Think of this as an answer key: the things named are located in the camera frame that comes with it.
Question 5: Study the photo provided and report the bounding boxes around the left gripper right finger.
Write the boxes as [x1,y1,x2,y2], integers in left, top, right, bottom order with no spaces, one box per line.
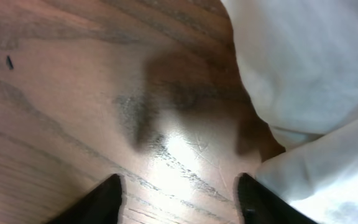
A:
[236,173,316,224]

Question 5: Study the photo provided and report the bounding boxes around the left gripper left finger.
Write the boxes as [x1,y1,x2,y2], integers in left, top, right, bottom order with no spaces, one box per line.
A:
[47,174,123,224]

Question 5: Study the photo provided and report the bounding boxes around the white t-shirt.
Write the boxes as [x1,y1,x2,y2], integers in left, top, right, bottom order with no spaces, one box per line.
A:
[221,0,358,224]

